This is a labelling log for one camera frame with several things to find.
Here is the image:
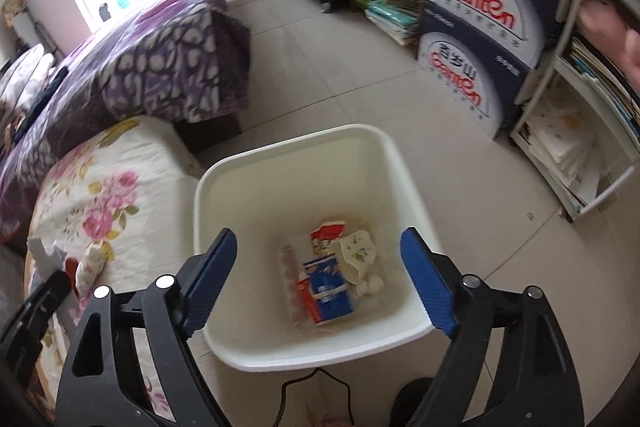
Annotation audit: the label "dark navy garment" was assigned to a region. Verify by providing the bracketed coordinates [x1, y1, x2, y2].
[12, 66, 68, 144]

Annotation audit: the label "wicker basket on stand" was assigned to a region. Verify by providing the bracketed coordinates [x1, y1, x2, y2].
[2, 0, 64, 61]

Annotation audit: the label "floral paper cup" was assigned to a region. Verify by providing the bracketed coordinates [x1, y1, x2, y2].
[328, 230, 378, 285]

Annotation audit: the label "stacked patterned pillows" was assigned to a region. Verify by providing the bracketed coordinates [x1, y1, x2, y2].
[1, 44, 54, 120]

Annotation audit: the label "lower Ganten water box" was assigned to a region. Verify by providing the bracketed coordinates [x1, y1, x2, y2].
[418, 1, 529, 139]

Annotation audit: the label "purple patterned bedspread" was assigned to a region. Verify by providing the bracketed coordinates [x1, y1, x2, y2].
[1, 0, 250, 241]

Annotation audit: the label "black cable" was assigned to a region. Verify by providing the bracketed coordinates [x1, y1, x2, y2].
[278, 366, 357, 427]

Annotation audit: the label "floral cream blanket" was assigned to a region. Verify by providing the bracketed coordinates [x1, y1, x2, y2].
[29, 117, 203, 397]

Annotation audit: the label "blue white carton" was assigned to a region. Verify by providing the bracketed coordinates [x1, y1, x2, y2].
[297, 255, 354, 325]

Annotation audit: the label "person's hand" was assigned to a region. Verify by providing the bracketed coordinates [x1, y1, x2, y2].
[577, 0, 639, 90]

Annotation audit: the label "red snack bag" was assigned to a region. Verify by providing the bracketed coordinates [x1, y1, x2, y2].
[310, 221, 346, 257]

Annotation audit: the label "white plastic trash bin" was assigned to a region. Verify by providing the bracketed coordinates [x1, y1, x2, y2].
[192, 122, 444, 374]

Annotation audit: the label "white metal shelf rack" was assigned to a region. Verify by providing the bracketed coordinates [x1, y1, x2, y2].
[510, 0, 639, 222]

